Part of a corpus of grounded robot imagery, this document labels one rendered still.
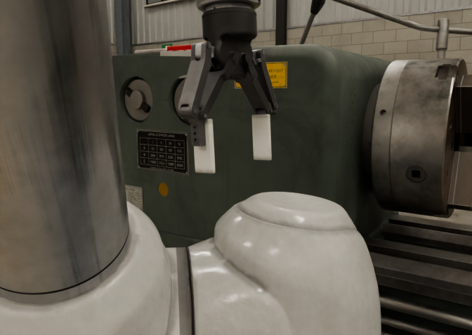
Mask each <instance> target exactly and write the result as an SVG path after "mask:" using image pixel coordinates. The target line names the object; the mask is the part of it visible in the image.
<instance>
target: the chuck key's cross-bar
mask: <svg viewBox="0 0 472 335"><path fill-rule="evenodd" d="M332 1H336V2H338V3H340V4H344V5H347V6H350V7H352V8H356V9H358V10H361V11H364V12H366V13H370V14H372V15H376V16H378V17H380V18H384V19H387V20H390V21H392V22H396V23H398V24H401V25H404V26H406V27H410V28H412V29H416V30H419V31H423V32H438V31H439V30H440V27H439V26H429V25H420V24H417V23H415V22H412V21H409V20H406V19H403V18H399V17H398V16H395V15H391V14H389V13H385V12H383V11H380V10H377V9H375V8H371V7H369V6H366V5H363V4H359V3H357V2H355V1H351V0H332ZM449 34H466V35H472V29H465V28H456V27H449Z"/></svg>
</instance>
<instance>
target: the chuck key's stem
mask: <svg viewBox="0 0 472 335"><path fill-rule="evenodd" d="M438 26H439V27H440V30H439V31H438V32H437V37H436V45H435V49H436V51H437V52H438V53H437V58H445V51H446V50H447V44H448V35H449V26H450V20H449V19H448V18H441V19H439V20H438Z"/></svg>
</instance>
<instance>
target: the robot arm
mask: <svg viewBox="0 0 472 335"><path fill-rule="evenodd" d="M260 5H261V0H196V7H197V8H198V9H199V10H200V11H202V12H204V13H203V15H202V31H203V38H204V40H205V41H206V42H202V43H197V44H193V45H192V46H191V62H190V66H189V69H188V74H187V77H186V80H185V84H184V87H183V91H182V94H181V99H180V102H179V104H178V109H177V114H178V116H179V117H183V119H184V121H190V128H191V140H192V146H194V154H195V172H196V173H211V174H213V173H215V158H214V132H213V119H207V117H208V116H209V113H210V111H211V109H212V107H213V106H214V103H215V101H216V99H217V97H218V95H219V93H220V90H221V88H222V86H223V84H224V82H225V81H227V80H228V79H229V80H235V81H236V82H237V83H239V84H240V86H241V87H242V90H243V91H244V93H245V95H246V97H247V99H248V101H249V102H250V104H251V106H252V108H253V110H254V112H255V113H256V114H253V115H252V116H251V117H252V133H253V150H254V160H271V159H272V154H271V135H270V116H271V115H276V113H277V110H278V104H277V99H276V97H275V92H274V90H273V85H272V82H271V80H270V75H269V73H268V68H267V66H266V56H265V51H264V50H263V49H258V50H252V49H251V41H252V39H255V38H256V37H257V18H256V12H255V10H254V9H257V8H258V7H259V6H260ZM269 102H270V103H269ZM188 105H190V106H189V107H188ZM0 335H381V306H380V298H379V289H378V284H377V280H376V275H375V271H374V266H373V264H372V260H371V257H370V255H369V251H368V248H367V245H366V243H365V241H364V239H363V237H362V235H361V234H360V233H359V232H358V231H357V229H356V227H355V226H354V224H353V222H352V220H351V219H350V217H349V215H348V214H347V212H346V211H345V209H344V208H343V207H342V206H340V205H338V204H337V203H335V202H332V201H329V200H327V199H323V198H320V197H315V196H312V195H305V194H299V193H293V192H262V193H259V194H256V195H253V196H251V197H250V198H248V199H246V200H244V201H242V202H239V203H237V204H235V205H234V206H233V207H231V208H230V209H229V210H228V211H227V212H225V213H224V214H223V215H222V216H221V217H220V218H219V220H218V221H217V222H216V225H215V228H214V237H212V238H209V239H206V240H204V241H202V242H199V243H196V244H193V245H192V246H189V247H187V248H186V247H176V248H165V246H164V244H163V243H162V239H161V237H160V235H159V232H158V230H157V228H156V227H155V224H154V223H153V222H152V221H151V220H150V218H149V217H148V216H147V215H146V214H145V213H144V212H142V211H141V210H140V209H139V208H138V207H136V206H134V205H133V204H131V203H130V202H128V201H127V200H126V188H125V181H124V168H123V161H122V147H121V140H120V133H119V120H118V112H117V99H116V92H115V85H114V72H113V64H112V51H111V44H110V31H109V23H108V16H107V3H106V0H0Z"/></svg>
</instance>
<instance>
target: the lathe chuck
mask: <svg viewBox="0 0 472 335"><path fill-rule="evenodd" d="M443 67H451V68H457V77H458V75H467V68H466V63H465V60H464V59H463V58H436V59H417V60H411V61H409V63H408V64H407V66H406V67H405V69H404V72H403V73H402V76H401V79H400V83H399V87H398V92H397V95H396V99H395V105H394V110H393V120H392V126H391V143H390V177H391V190H392V195H393V200H394V203H395V206H396V207H397V209H398V211H400V212H405V213H410V214H419V215H425V216H434V217H439V218H449V217H450V216H451V215H452V214H453V211H454V209H450V208H449V210H448V215H438V214H432V213H431V211H437V212H439V214H445V213H446V210H447V201H448V195H449V190H450V180H451V175H452V165H453V159H454V151H460V152H465V146H459V145H454V134H455V128H456V126H455V89H454V77H447V79H438V77H437V75H438V72H439V69H442V68H443ZM410 166H420V167H421V168H422V169H423V170H424V171H425V172H426V177H425V179H424V180H423V181H421V182H414V181H412V180H410V179H409V178H408V177H407V169H408V168H409V167H410Z"/></svg>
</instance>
